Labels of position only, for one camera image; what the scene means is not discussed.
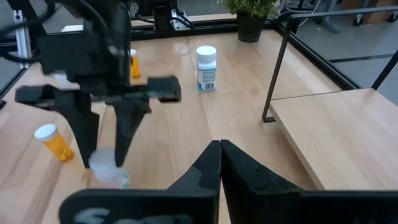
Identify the potted green plant black pot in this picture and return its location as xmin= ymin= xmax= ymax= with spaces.
xmin=216 ymin=0 xmax=282 ymax=43

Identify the black aluminium table frame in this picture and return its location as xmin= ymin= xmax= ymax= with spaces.
xmin=129 ymin=17 xmax=363 ymax=91

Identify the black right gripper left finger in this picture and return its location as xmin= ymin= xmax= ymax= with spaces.
xmin=60 ymin=140 xmax=222 ymax=224

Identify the silver aluminium profile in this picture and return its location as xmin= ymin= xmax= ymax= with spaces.
xmin=12 ymin=9 xmax=34 ymax=70

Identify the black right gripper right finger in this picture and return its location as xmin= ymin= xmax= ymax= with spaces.
xmin=221 ymin=139 xmax=398 ymax=224

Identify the pale translucent pill bottle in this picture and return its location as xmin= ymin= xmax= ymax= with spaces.
xmin=88 ymin=148 xmax=130 ymax=190

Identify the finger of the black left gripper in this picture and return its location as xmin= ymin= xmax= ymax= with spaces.
xmin=55 ymin=102 xmax=100 ymax=169
xmin=107 ymin=102 xmax=152 ymax=167

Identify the white melatonin bottle blue label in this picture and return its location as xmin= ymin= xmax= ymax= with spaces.
xmin=195 ymin=45 xmax=218 ymax=93

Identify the orange pill bottle white cap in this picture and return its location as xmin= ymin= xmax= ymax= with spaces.
xmin=129 ymin=49 xmax=141 ymax=79
xmin=33 ymin=123 xmax=75 ymax=163

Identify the wooden shelf black metal frame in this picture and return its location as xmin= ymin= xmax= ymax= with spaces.
xmin=261 ymin=5 xmax=398 ymax=191

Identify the brown box on casters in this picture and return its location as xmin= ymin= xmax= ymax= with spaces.
xmin=340 ymin=0 xmax=398 ymax=27

